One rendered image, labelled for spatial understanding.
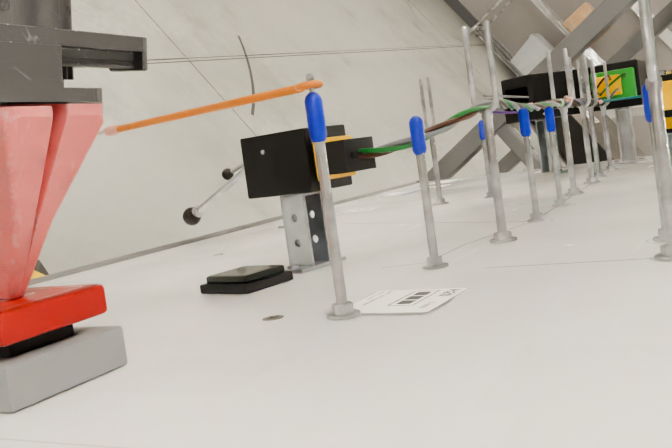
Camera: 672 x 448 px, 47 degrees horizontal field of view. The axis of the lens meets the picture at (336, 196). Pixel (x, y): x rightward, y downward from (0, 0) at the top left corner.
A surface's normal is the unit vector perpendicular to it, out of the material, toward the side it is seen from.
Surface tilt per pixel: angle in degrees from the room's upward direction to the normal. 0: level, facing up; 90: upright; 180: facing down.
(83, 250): 0
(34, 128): 65
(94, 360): 35
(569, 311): 55
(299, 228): 98
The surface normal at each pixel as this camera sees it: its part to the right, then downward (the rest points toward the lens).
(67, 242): 0.63, -0.65
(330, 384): -0.14, -0.99
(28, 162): 0.83, 0.41
